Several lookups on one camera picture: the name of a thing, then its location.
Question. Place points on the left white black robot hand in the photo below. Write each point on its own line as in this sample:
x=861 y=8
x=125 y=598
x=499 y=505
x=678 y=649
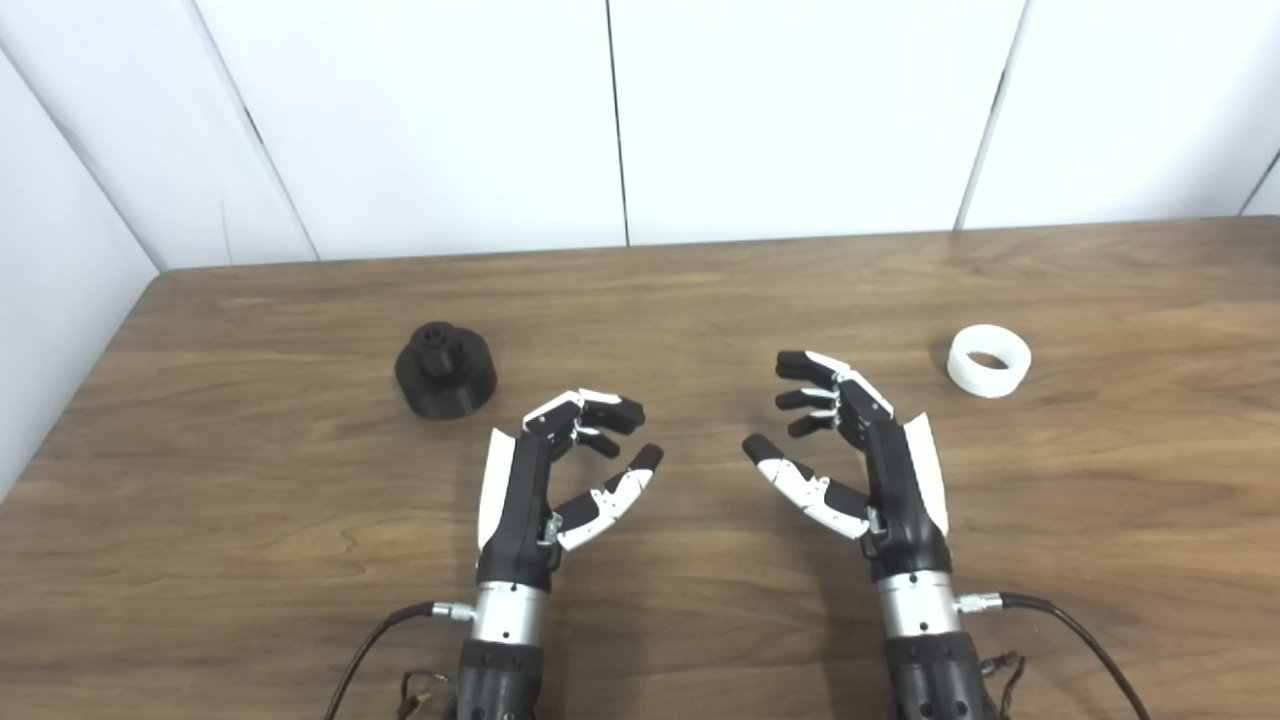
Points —
x=515 y=500

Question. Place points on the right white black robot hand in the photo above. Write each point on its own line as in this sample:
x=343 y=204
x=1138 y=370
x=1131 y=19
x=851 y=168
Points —
x=900 y=500

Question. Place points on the round black plastic part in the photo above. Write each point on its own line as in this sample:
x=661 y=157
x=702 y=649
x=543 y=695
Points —
x=445 y=385

